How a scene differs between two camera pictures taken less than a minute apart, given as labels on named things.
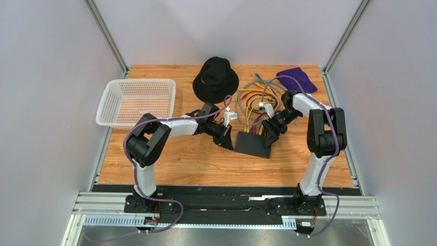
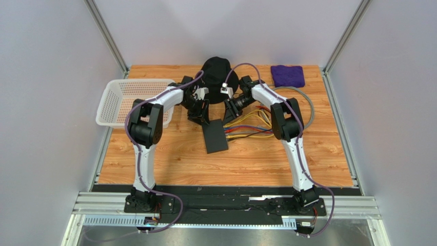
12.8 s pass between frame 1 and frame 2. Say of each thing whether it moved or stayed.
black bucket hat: stayed
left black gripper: moved
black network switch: moved
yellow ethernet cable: moved
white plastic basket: stayed
